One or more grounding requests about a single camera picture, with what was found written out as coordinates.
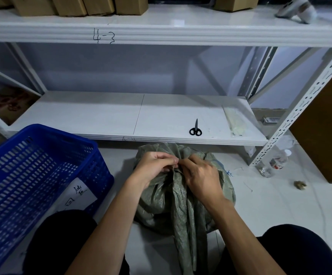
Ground person's right leg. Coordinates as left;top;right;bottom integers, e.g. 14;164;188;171
220;225;332;275

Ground green woven sack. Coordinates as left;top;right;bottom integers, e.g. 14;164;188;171
134;142;237;275

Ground clear plastic bottle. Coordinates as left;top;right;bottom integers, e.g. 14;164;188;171
259;149;292;178

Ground tall small cardboard box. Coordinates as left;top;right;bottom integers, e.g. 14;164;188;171
81;0;116;16
51;0;88;18
114;0;149;16

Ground white paper label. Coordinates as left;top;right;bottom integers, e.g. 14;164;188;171
56;177;98;214

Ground white crumpled paper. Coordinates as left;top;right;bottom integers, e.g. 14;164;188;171
278;137;296;151

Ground white cable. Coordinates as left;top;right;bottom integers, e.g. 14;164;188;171
306;180;332;275

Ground white handheld scanner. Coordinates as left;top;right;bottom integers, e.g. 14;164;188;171
275;0;318;25

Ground person's left hand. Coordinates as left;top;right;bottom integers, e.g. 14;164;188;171
130;151;180;190

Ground red patterned carton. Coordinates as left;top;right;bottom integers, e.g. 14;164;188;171
0;84;40;126

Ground person's left forearm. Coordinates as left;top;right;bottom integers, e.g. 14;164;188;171
66;177;150;275

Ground cube cardboard box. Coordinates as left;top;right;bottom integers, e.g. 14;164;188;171
213;0;260;12

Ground white metal shelf rack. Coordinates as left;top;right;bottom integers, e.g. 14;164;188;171
0;0;332;167

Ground clear bag of zip ties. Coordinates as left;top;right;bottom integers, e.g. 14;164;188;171
223;106;247;137

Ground black scissors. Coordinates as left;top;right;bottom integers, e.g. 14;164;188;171
189;118;203;137

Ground blue plastic basket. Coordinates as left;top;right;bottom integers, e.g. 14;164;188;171
0;124;115;275

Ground person's right hand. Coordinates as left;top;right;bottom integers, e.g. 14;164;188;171
179;156;233;209

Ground person's right forearm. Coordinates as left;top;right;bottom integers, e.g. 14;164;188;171
209;198;287;275

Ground handwritten cardboard box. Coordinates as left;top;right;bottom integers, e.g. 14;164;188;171
8;0;58;17

